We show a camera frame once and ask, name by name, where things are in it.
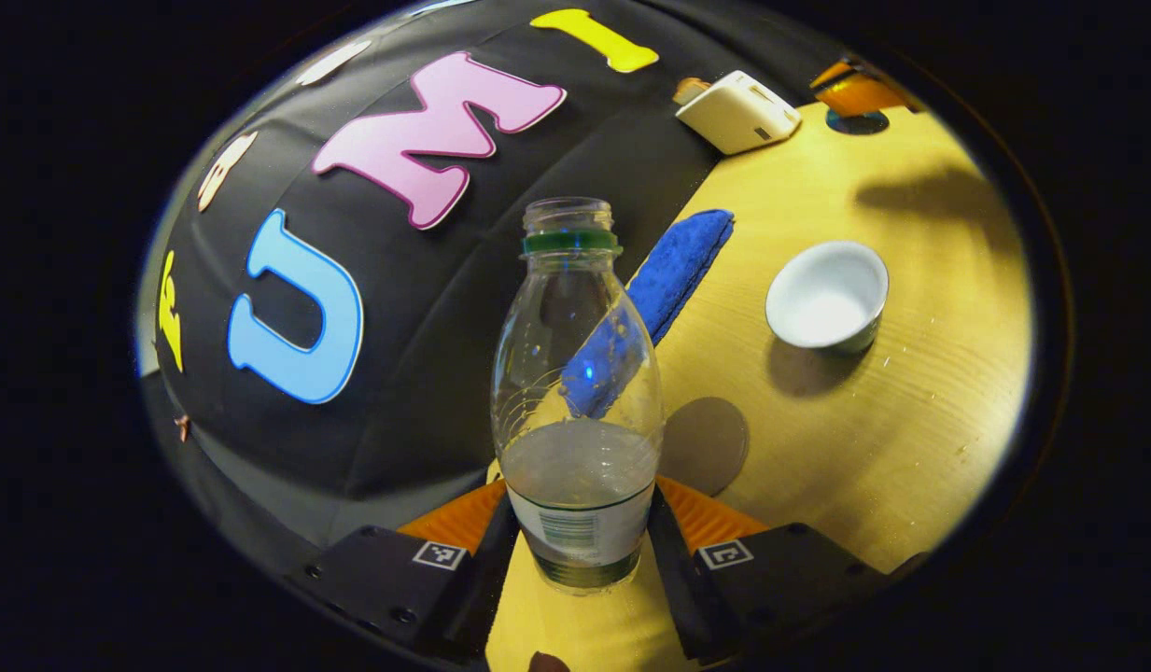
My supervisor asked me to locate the blue folded towel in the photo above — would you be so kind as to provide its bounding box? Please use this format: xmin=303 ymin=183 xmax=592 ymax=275
xmin=561 ymin=209 xmax=736 ymax=421

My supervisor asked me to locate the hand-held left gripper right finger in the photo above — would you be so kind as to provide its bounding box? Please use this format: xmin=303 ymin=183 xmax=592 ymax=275
xmin=646 ymin=474 xmax=893 ymax=667

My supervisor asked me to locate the black backdrop cloth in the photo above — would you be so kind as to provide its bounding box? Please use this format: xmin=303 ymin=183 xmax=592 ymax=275
xmin=138 ymin=0 xmax=856 ymax=561

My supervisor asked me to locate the clear plastic water bottle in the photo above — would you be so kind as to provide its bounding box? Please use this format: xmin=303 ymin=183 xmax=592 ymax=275
xmin=490 ymin=196 xmax=667 ymax=592

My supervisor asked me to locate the white toaster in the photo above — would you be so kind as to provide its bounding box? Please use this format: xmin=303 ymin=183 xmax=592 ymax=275
xmin=676 ymin=71 xmax=802 ymax=156

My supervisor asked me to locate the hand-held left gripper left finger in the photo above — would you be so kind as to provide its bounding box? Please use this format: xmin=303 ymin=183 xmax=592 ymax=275
xmin=288 ymin=479 xmax=522 ymax=671

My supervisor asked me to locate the round grey coaster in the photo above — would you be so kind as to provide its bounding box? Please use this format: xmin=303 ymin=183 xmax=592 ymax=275
xmin=659 ymin=397 xmax=751 ymax=497

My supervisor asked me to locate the white-lined teacup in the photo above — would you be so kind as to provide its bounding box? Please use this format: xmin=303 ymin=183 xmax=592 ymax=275
xmin=765 ymin=241 xmax=890 ymax=354

